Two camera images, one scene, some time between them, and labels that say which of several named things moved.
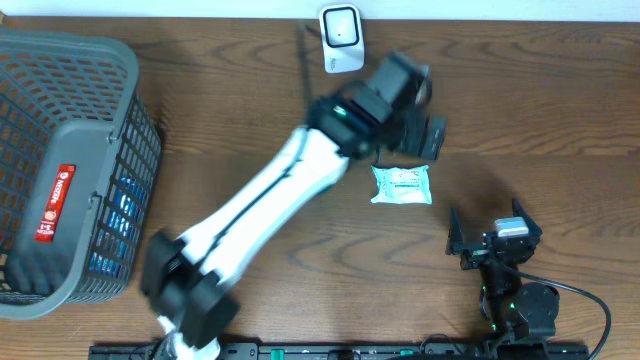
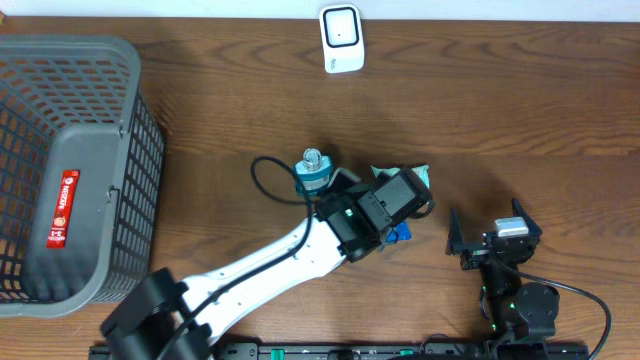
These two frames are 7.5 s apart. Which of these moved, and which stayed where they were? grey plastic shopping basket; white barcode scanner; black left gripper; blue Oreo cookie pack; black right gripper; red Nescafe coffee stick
Moved: blue Oreo cookie pack; red Nescafe coffee stick; black left gripper
Stayed: black right gripper; grey plastic shopping basket; white barcode scanner
